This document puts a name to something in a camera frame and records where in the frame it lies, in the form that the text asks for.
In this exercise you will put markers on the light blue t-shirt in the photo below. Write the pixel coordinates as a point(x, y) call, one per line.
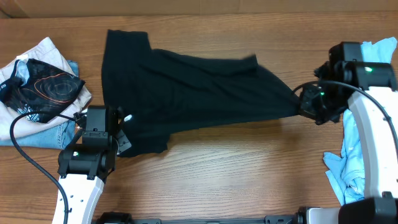
point(346, 172)

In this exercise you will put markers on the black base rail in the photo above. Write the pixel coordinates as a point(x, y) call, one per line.
point(211, 221)

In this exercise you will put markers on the beige folded garment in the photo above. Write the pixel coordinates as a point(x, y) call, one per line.
point(47, 52)

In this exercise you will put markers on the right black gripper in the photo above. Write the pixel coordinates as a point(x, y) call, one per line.
point(306, 109)

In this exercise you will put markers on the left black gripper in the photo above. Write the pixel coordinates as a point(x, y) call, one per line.
point(124, 143)

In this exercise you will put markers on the black patterned folded shirt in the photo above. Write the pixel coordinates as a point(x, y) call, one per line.
point(39, 87)

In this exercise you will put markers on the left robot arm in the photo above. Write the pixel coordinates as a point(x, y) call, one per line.
point(86, 162)

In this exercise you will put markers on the blue denim jeans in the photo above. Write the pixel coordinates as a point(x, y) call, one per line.
point(56, 137)

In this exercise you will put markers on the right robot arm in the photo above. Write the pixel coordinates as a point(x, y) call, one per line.
point(369, 91)

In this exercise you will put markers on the black t-shirt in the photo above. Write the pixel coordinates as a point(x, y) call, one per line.
point(161, 92)

